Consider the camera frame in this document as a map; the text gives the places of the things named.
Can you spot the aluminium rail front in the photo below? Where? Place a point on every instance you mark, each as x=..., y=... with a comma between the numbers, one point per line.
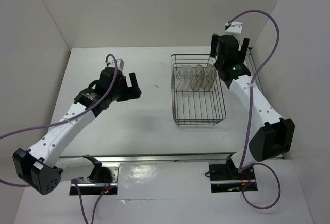
x=164, y=158

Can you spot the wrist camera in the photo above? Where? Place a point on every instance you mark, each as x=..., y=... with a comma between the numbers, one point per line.
x=118, y=63
x=234, y=29

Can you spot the clear plate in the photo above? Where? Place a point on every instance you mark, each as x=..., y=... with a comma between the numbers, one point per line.
x=179, y=79
x=188, y=74

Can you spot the metal wire dish rack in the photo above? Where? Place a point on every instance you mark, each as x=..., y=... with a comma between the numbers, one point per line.
x=196, y=108

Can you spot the smoky plate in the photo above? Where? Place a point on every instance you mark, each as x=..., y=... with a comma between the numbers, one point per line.
x=197, y=78
x=209, y=77

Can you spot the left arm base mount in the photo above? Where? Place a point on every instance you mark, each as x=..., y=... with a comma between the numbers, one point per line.
x=107, y=182

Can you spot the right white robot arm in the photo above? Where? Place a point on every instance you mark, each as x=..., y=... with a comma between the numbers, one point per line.
x=268, y=133

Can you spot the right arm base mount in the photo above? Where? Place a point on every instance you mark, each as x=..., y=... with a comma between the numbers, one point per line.
x=225, y=178

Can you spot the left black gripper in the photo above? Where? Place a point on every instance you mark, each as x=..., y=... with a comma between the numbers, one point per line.
x=130, y=92

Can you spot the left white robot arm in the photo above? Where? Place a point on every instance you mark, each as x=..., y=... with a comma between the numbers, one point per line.
x=39, y=167

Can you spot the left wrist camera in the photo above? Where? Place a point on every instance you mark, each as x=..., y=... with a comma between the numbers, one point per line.
x=118, y=63

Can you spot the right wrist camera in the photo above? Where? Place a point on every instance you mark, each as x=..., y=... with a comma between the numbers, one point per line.
x=234, y=29

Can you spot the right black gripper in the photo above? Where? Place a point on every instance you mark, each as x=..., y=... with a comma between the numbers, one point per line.
x=242, y=52

